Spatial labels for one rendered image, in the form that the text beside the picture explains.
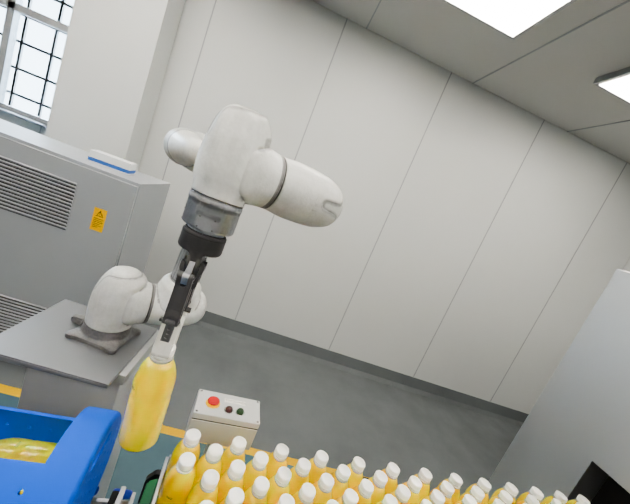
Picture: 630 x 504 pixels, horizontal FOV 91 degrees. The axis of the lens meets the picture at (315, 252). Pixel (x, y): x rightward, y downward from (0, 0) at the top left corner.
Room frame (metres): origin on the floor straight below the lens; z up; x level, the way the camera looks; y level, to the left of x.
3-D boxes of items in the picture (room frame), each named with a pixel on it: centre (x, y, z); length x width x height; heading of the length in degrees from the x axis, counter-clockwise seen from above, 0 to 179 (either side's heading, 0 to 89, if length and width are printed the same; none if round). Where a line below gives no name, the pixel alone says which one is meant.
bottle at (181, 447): (0.70, 0.11, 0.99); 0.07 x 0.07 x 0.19
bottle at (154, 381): (0.50, 0.18, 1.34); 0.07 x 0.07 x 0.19
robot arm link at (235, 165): (0.53, 0.18, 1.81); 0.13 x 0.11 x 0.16; 125
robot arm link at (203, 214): (0.52, 0.19, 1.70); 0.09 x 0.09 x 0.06
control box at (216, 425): (0.84, 0.07, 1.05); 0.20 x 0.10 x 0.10; 105
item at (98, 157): (2.02, 1.46, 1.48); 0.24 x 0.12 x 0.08; 107
